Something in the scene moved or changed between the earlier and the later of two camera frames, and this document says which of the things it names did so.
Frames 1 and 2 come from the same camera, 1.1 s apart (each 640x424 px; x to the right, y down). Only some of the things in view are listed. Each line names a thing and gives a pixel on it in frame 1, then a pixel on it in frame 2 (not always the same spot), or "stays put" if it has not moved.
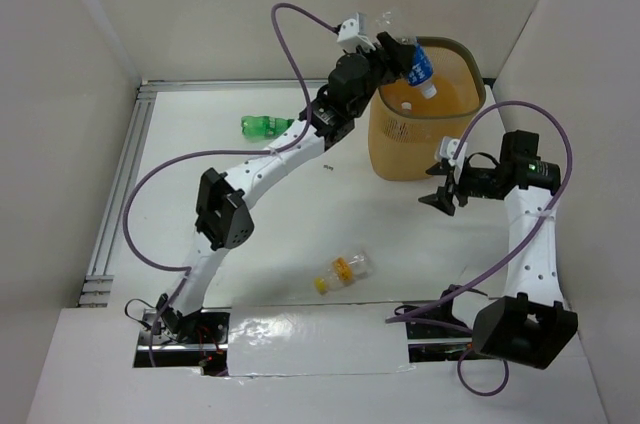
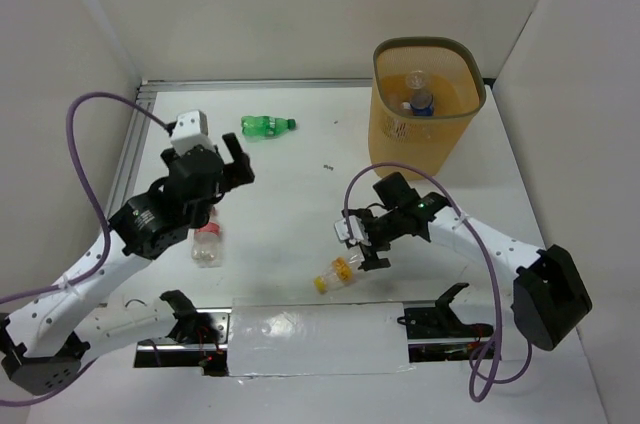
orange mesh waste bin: x=406 y=129 stays put
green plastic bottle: x=253 y=126 stays put
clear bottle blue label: x=422 y=70 → x=422 y=103
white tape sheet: x=317 y=339 stays put
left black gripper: x=388 y=55 → x=226 y=170
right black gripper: x=442 y=199 → x=372 y=261
